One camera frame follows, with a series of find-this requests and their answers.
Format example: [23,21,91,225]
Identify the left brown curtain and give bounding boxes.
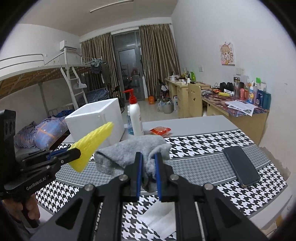
[81,33,120,92]

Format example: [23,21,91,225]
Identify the left hand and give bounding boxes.
[1,194,40,230]

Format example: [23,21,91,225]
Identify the houndstooth table mat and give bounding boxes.
[36,129,291,229]

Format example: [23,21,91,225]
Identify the brown curtain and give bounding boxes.
[81,33,120,92]
[139,24,181,96]

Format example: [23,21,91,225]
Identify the metal bunk bed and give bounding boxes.
[0,47,112,117]

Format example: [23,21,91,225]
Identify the white paper sheets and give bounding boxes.
[225,100,257,117]

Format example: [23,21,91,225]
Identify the wooden smiley chair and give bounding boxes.
[188,83,203,117]

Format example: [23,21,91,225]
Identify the white air conditioner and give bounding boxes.
[59,40,78,52]

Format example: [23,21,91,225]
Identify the blue plaid quilt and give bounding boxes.
[14,116,68,150]

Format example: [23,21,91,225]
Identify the black smartphone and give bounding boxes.
[223,146,260,188]

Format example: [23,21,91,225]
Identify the right brown curtain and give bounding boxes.
[139,24,181,96]

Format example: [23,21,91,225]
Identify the orange snack packet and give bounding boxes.
[149,126,171,137]

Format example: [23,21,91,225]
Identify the wooden desk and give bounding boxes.
[165,79,269,144]

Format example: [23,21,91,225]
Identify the glass balcony door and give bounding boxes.
[112,30,145,100]

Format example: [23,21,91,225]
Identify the white styrofoam box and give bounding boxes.
[65,98,125,148]

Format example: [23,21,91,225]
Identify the white pump bottle red cap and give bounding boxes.
[123,89,144,137]

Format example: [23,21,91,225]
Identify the ceiling tube light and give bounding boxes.
[89,0,134,13]

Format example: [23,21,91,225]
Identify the white foam sheet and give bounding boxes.
[139,201,176,239]

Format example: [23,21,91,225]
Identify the anime girl wall poster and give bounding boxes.
[220,42,235,66]

